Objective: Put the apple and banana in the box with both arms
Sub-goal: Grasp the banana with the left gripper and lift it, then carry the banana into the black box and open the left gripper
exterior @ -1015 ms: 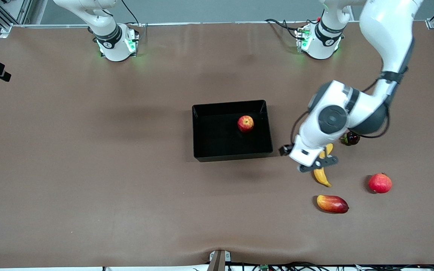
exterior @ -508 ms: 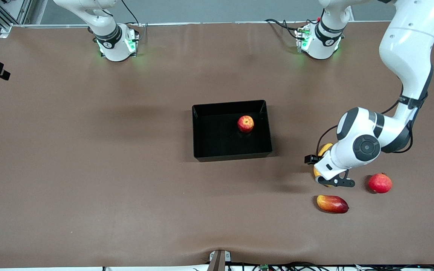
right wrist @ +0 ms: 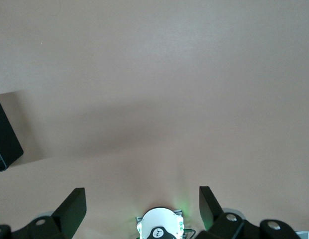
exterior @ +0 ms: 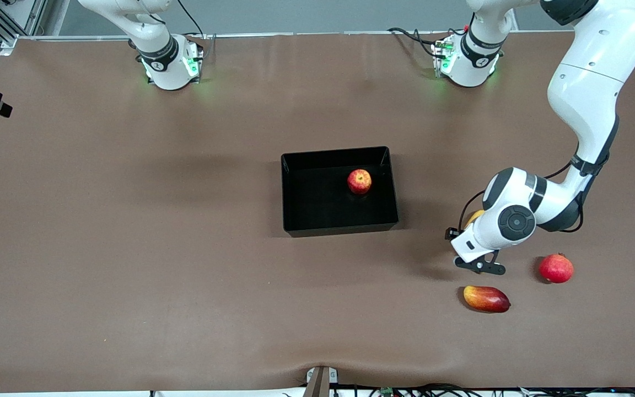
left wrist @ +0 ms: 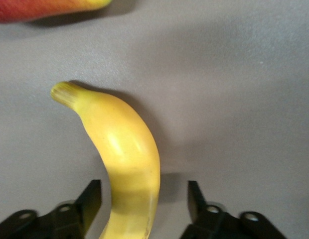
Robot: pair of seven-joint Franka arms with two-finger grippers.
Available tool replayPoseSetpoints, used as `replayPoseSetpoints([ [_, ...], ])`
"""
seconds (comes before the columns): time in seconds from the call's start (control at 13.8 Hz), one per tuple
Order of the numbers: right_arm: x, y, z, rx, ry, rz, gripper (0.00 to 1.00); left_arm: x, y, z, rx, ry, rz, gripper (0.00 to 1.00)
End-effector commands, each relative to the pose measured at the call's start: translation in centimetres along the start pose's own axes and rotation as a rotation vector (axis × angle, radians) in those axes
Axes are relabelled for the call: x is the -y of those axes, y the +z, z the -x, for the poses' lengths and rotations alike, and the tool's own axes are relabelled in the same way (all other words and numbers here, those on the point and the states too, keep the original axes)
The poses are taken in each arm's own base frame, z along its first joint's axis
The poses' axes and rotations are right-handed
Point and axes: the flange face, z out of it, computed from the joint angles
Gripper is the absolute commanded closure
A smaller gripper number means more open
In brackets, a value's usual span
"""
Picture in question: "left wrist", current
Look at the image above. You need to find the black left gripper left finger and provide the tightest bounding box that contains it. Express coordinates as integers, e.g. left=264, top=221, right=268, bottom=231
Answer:
left=0, top=179, right=102, bottom=239

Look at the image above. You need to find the yellow banana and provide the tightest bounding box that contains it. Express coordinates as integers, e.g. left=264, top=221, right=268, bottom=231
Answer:
left=50, top=81, right=161, bottom=239

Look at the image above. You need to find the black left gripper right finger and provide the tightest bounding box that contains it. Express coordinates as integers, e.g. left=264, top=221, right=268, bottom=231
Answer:
left=180, top=180, right=287, bottom=239

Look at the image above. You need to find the red yellow mango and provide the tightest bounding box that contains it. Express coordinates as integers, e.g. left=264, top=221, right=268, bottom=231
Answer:
left=0, top=0, right=113, bottom=24

